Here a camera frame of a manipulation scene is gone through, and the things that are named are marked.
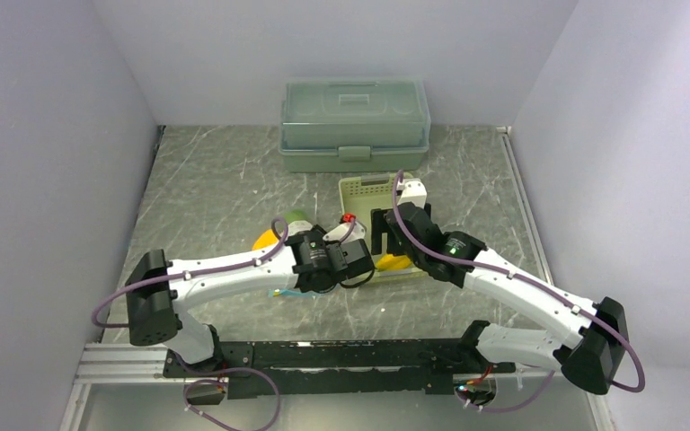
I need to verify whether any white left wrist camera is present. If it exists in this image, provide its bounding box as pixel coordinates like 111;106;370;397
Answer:
323;213;367;244

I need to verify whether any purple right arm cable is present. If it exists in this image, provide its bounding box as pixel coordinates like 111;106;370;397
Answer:
391;169;647;415

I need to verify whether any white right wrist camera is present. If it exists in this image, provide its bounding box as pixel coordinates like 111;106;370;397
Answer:
396;178;428;208

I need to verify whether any green custard apple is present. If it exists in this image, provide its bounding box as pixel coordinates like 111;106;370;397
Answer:
283;209;314;235

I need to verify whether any green translucent storage box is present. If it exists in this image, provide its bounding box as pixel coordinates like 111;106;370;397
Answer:
279;77;431;173

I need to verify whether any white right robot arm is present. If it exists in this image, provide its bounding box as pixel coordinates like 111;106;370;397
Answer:
372;203;629;395

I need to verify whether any yellow bell pepper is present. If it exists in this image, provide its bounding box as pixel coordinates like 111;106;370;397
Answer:
252;229;279;251

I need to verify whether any clear zip bag blue zipper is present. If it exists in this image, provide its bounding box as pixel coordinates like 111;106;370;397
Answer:
251;207;323;302

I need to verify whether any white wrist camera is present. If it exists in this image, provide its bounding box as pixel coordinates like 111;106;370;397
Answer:
323;213;367;244
396;178;428;208

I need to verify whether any yellow banana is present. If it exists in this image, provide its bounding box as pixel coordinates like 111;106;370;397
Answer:
375;254;412;272

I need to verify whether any pale green perforated basket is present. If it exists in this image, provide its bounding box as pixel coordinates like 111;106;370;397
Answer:
339;173;427;283

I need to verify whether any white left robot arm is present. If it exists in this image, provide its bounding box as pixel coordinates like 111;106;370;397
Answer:
125;226;375;377

